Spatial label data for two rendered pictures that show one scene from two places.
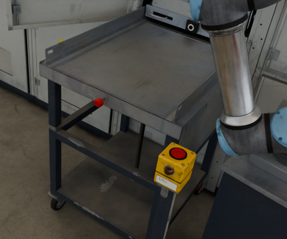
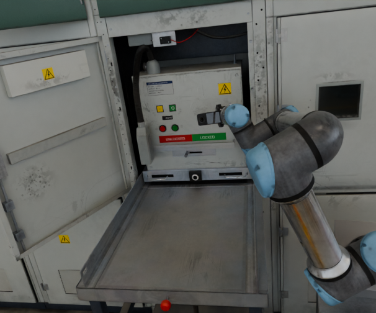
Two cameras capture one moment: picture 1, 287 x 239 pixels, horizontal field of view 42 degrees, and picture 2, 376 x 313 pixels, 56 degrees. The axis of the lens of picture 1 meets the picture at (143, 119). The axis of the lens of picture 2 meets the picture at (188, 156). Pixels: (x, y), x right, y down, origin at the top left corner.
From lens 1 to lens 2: 38 cm
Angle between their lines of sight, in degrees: 18
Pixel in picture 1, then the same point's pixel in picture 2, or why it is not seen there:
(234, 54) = (314, 213)
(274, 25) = not seen: hidden behind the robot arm
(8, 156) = not seen: outside the picture
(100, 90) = (161, 290)
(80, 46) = (107, 246)
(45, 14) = (50, 225)
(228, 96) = (319, 252)
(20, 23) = (26, 247)
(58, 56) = (92, 270)
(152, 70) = (192, 239)
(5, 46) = not seen: outside the picture
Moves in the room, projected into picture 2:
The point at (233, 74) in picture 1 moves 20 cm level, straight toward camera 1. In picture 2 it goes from (319, 230) to (362, 290)
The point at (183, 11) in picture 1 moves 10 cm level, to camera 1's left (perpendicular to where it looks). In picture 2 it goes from (181, 165) to (161, 169)
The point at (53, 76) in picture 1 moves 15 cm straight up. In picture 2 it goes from (98, 295) to (87, 258)
